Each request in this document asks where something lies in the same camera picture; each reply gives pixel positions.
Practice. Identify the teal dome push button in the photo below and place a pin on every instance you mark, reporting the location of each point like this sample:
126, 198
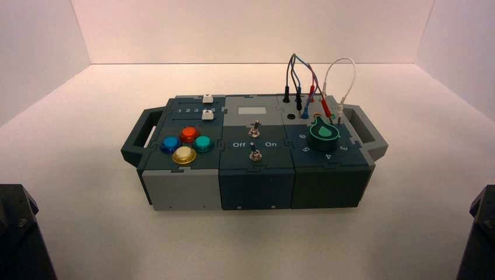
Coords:
203, 143

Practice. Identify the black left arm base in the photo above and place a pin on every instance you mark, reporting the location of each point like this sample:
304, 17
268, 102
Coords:
19, 239

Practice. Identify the blue dome push button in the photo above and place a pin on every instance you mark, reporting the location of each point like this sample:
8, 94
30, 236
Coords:
170, 143

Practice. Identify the red dome push button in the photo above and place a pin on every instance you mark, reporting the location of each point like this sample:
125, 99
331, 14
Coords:
189, 133

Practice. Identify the white slider cap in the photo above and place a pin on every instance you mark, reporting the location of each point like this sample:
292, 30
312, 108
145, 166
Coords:
208, 115
208, 99

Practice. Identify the modular grey-blue task box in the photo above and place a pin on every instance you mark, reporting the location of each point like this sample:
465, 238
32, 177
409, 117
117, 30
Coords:
255, 189

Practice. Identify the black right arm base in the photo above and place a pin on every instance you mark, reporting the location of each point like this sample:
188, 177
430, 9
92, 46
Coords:
479, 247

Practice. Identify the yellow dome push button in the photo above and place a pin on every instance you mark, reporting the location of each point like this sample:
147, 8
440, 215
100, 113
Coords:
184, 155

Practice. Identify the metal toggle switch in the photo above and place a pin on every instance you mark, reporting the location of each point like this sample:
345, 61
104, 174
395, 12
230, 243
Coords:
253, 130
254, 154

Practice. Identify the green rotary knob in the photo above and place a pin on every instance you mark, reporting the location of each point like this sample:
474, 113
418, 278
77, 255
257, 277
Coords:
324, 137

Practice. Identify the grey display window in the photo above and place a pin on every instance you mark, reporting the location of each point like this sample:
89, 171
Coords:
252, 111

